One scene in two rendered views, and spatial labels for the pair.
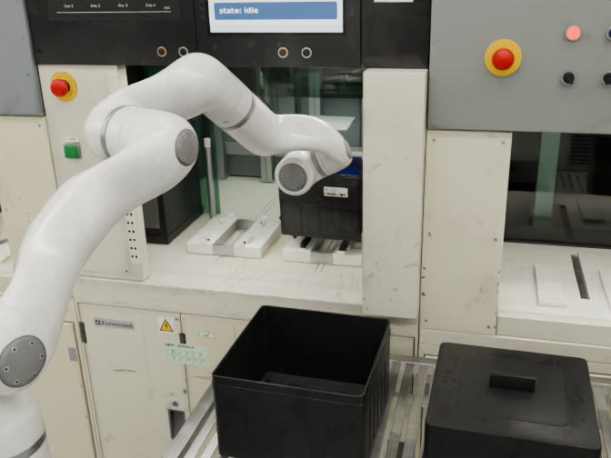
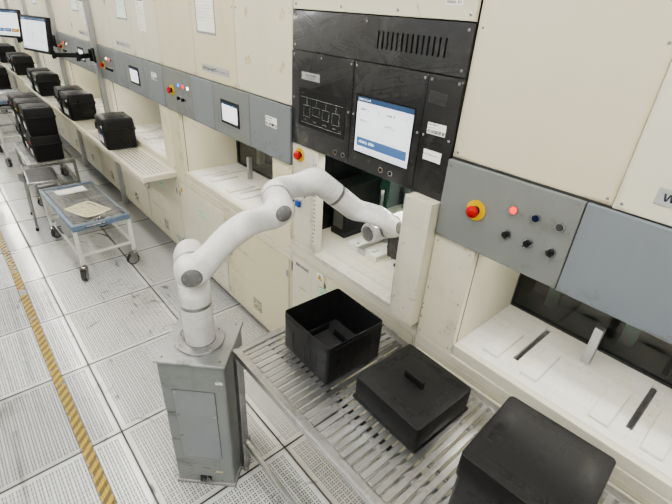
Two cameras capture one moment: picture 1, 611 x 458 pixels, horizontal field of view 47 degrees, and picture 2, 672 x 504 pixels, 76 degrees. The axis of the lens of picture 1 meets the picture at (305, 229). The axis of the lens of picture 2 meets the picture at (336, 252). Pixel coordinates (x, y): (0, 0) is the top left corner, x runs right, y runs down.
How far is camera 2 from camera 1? 0.77 m
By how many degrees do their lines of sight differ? 30
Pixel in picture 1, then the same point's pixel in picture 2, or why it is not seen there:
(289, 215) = (391, 247)
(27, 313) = (198, 262)
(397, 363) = (398, 343)
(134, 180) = (259, 221)
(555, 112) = (497, 250)
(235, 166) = not seen: hidden behind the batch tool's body
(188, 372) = not seen: hidden behind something
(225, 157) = not seen: hidden behind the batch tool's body
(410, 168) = (418, 251)
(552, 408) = (420, 401)
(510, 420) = (394, 395)
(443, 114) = (443, 228)
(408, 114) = (421, 223)
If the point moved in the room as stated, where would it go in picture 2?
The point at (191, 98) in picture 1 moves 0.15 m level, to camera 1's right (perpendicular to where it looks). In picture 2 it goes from (304, 189) to (338, 200)
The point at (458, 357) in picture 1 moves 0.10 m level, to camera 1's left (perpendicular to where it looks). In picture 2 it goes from (408, 355) to (384, 343)
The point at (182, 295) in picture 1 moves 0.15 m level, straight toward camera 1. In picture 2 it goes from (327, 267) to (314, 282)
